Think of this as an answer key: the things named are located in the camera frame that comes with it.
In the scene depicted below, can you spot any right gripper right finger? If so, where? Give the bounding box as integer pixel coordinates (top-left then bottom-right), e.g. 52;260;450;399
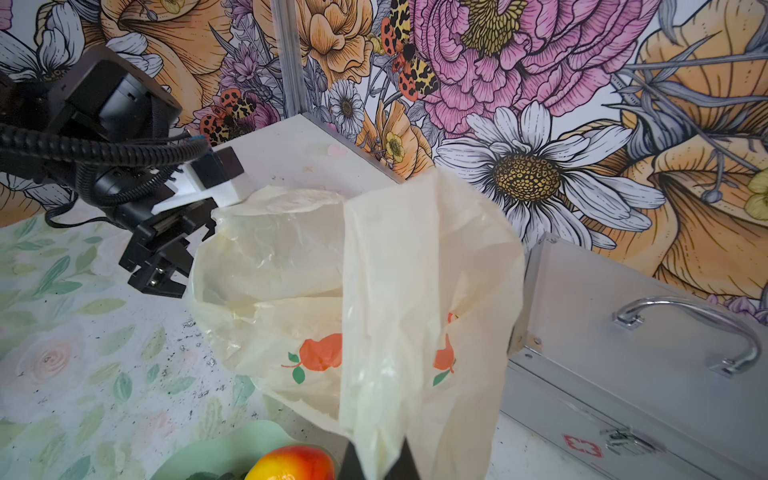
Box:
384;440;420;480

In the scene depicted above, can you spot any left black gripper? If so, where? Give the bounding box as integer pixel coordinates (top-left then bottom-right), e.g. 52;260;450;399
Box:
89;146;253;299

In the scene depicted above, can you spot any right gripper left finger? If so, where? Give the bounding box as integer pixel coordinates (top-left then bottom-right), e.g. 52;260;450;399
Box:
337;442;365;480

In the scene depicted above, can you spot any translucent plastic bag orange print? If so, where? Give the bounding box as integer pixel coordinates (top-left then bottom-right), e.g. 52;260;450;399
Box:
184;169;525;479

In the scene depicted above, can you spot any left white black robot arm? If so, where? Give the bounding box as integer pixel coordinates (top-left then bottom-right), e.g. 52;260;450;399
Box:
1;46;253;298

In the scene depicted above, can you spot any red yellow mango upper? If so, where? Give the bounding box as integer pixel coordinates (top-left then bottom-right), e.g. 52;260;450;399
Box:
244;445;336;480

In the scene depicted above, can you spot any light green wavy plate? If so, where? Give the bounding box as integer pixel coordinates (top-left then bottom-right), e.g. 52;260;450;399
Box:
149;419;301;480

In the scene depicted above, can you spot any silver metal first aid case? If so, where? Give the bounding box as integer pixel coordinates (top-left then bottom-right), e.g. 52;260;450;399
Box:
501;234;767;479

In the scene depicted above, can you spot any left black corrugated cable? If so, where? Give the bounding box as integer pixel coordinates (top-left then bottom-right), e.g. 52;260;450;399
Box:
0;122;211;229

